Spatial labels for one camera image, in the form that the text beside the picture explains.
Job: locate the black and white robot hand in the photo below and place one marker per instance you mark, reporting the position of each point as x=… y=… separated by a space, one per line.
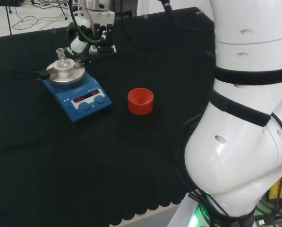
x=105 y=37

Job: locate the heater with blue base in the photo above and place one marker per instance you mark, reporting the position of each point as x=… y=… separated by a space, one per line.
x=86 y=99

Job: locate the clear round-bottom glass flask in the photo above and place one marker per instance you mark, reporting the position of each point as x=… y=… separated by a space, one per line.
x=62 y=62

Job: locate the red ribbed plastic cup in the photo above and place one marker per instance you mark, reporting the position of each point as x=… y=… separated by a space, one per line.
x=140 y=101

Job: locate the black box on floor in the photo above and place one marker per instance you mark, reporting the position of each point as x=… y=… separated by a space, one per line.
x=8 y=2

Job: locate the black bench cloth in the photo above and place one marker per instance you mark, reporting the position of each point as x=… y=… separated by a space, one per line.
x=84 y=165

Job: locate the yellow stop button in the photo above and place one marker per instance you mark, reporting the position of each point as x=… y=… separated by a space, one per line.
x=276 y=186

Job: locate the silver usb plug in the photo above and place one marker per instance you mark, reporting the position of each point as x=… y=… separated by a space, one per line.
x=262 y=222

